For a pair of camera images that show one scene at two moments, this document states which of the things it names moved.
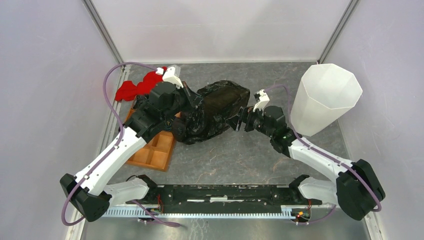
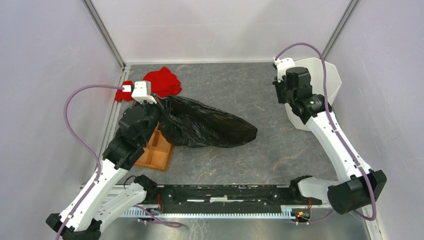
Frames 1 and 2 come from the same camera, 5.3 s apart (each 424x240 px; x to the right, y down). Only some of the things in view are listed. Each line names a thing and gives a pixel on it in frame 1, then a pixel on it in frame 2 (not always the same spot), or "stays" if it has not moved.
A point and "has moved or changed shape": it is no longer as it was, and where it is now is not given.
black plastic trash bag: [221, 100] has moved or changed shape
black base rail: [224, 199] stays
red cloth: [127, 91] stays
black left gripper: [194, 99] -> [156, 106]
